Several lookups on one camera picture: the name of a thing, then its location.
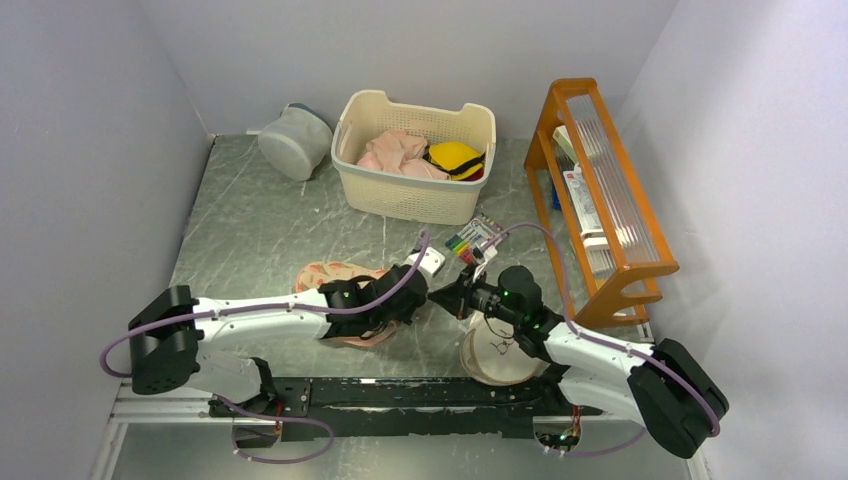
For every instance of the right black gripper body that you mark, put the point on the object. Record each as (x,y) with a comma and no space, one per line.
(478,295)

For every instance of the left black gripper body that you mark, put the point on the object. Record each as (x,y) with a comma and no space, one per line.
(405,314)

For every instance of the floral mesh laundry bag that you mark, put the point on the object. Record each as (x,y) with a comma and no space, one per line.
(316,274)

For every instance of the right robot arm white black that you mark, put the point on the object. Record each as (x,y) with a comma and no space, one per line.
(661,388)

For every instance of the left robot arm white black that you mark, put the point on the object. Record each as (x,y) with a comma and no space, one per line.
(179,340)

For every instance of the cream plastic laundry basket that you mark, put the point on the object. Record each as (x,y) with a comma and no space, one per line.
(367,115)

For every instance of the grey round mesh bag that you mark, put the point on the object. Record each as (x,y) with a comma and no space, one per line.
(297,142)

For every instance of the beige round glasses pouch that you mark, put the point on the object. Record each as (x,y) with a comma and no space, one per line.
(490,355)

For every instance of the marker pen pack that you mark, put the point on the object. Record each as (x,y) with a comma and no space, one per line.
(475,233)

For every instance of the yellow black cloth in basket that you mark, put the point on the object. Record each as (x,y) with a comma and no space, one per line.
(458,160)

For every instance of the white box in rack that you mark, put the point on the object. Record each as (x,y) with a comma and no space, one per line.
(583,204)

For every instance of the pink cloth in basket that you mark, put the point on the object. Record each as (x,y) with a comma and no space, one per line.
(398,152)

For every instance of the orange wooden rack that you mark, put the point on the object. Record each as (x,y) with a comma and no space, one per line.
(639,253)

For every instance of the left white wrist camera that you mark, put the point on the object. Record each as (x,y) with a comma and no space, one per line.
(428,261)

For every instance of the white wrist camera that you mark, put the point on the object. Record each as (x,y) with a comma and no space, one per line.
(428,261)
(482,256)

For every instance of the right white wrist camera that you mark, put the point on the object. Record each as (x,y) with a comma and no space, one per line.
(482,256)

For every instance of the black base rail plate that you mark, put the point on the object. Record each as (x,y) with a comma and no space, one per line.
(382,407)

